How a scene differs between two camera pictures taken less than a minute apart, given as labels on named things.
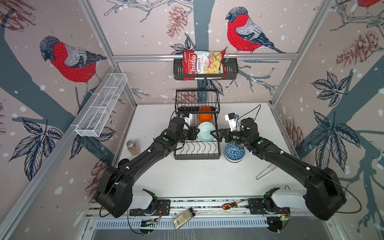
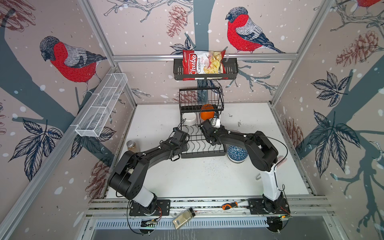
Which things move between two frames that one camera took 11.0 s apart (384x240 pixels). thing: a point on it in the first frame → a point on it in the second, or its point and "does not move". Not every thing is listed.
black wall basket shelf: [232, 68] does not move
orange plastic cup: [205, 114] does not move
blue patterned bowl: [234, 153] does not move
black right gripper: [226, 133] → [221, 129]
